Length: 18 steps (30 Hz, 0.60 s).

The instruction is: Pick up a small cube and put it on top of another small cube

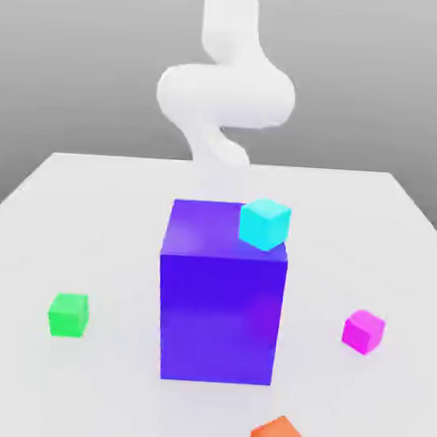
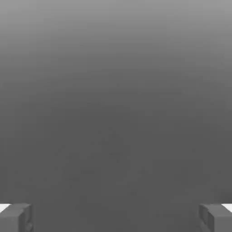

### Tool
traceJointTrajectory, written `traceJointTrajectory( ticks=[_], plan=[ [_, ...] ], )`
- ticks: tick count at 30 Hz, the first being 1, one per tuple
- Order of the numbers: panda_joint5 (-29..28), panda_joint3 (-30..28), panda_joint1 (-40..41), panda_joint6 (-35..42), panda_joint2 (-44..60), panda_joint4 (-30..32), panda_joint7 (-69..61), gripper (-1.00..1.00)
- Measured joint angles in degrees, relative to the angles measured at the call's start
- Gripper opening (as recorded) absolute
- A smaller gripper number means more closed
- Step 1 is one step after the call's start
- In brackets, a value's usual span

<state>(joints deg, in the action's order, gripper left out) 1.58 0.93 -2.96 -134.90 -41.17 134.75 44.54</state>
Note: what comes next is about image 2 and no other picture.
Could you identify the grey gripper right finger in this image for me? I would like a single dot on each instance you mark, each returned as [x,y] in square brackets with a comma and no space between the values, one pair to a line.
[219,219]

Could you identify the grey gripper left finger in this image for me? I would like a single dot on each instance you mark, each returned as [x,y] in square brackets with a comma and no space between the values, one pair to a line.
[12,219]

